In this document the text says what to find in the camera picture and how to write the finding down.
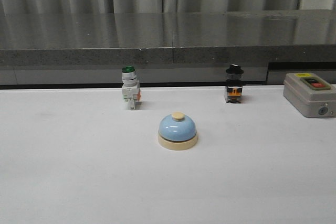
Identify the black selector switch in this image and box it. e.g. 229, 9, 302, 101
225, 64, 244, 103

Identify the grey on-off switch box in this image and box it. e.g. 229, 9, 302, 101
283, 72, 335, 118

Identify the grey stone counter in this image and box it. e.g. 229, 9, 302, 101
1, 10, 335, 86

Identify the blue and cream call bell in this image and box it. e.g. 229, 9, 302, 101
158, 112, 198, 151

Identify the green pushbutton switch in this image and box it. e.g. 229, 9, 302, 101
122, 66, 141, 110

